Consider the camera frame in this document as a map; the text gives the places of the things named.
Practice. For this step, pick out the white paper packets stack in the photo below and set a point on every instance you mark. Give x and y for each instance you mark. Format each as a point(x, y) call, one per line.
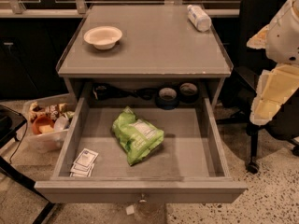
point(83, 163)

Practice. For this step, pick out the black office chair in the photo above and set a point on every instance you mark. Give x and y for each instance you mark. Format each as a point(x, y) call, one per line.
point(239, 89)

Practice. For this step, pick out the grey cabinet counter unit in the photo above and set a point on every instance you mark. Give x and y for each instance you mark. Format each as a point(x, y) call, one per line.
point(158, 42)

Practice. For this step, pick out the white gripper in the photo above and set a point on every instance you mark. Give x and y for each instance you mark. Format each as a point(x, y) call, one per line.
point(284, 37)

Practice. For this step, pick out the green rice chip bag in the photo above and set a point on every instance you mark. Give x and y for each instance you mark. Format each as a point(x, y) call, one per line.
point(137, 137)

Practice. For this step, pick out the white plastic bottle lying down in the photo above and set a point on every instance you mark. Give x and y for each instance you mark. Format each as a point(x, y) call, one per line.
point(199, 18)

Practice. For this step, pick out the clear plastic bin with items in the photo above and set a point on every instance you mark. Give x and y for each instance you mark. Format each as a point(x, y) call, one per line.
point(49, 119)

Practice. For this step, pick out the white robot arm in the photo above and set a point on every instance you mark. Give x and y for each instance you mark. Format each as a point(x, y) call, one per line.
point(280, 39)

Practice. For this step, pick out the black tape roll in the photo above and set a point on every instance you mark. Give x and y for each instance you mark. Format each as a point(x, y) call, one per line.
point(188, 92)

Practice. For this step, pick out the grey open top drawer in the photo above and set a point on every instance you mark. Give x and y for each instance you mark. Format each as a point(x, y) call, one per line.
point(189, 166)

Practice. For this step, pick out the small white tag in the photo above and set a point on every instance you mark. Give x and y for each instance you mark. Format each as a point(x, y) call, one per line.
point(130, 210)

